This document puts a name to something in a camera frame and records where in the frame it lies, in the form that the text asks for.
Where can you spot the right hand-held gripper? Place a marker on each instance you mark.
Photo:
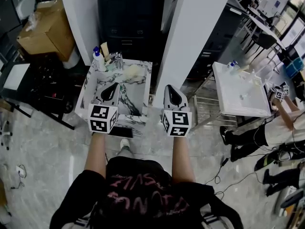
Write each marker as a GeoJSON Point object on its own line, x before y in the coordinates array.
{"type": "Point", "coordinates": [177, 123]}

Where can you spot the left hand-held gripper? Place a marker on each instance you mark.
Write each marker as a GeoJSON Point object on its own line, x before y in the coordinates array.
{"type": "Point", "coordinates": [101, 118]}

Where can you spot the person's right forearm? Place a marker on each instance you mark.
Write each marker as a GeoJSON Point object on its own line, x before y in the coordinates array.
{"type": "Point", "coordinates": [182, 159]}

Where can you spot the person's left forearm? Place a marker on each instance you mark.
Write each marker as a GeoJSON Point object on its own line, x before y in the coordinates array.
{"type": "Point", "coordinates": [95, 154]}

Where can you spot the marble sink basin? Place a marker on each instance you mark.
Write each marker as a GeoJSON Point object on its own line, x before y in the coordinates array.
{"type": "Point", "coordinates": [133, 99]}

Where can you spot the white pump bottle blue cap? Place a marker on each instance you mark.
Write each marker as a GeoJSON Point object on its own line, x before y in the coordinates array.
{"type": "Point", "coordinates": [98, 63]}

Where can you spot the chrome faucet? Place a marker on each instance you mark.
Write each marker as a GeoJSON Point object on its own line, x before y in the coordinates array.
{"type": "Point", "coordinates": [118, 61]}

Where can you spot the metal rack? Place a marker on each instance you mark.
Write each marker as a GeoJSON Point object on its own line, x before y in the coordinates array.
{"type": "Point", "coordinates": [207, 108]}

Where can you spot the black floor mat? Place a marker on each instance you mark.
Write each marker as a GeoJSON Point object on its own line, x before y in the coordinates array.
{"type": "Point", "coordinates": [121, 132]}

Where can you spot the beige tube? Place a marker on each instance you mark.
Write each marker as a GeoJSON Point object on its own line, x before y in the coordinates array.
{"type": "Point", "coordinates": [104, 50]}

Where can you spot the white plastic roll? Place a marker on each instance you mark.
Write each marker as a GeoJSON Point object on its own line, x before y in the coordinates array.
{"type": "Point", "coordinates": [71, 59]}

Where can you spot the person's white shoe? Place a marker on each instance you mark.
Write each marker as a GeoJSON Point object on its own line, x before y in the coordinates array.
{"type": "Point", "coordinates": [125, 143]}

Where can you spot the person's grey trousers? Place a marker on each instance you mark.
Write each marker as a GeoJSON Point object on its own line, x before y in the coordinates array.
{"type": "Point", "coordinates": [125, 153]}

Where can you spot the white sink basin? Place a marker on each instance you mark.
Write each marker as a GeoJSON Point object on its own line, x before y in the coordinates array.
{"type": "Point", "coordinates": [238, 96]}

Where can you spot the small bottle blue cap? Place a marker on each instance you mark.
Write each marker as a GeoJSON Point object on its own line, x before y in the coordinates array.
{"type": "Point", "coordinates": [232, 67]}

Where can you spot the black cabinet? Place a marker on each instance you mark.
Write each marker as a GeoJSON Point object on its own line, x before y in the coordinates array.
{"type": "Point", "coordinates": [214, 39]}

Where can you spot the large cardboard box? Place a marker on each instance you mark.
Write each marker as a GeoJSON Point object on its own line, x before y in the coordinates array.
{"type": "Point", "coordinates": [45, 39]}

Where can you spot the white paper sheet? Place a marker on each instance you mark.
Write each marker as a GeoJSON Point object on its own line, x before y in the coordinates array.
{"type": "Point", "coordinates": [16, 76]}

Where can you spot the person's black shirt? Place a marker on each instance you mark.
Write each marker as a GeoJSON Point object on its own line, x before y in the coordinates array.
{"type": "Point", "coordinates": [143, 194]}

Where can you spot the clear plastic bag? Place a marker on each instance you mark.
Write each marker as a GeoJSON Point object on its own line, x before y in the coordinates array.
{"type": "Point", "coordinates": [33, 21]}

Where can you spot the office chair base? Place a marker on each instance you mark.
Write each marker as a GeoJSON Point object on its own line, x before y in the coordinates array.
{"type": "Point", "coordinates": [6, 133]}

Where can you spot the blue bin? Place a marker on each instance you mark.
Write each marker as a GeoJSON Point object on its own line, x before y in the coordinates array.
{"type": "Point", "coordinates": [294, 67]}

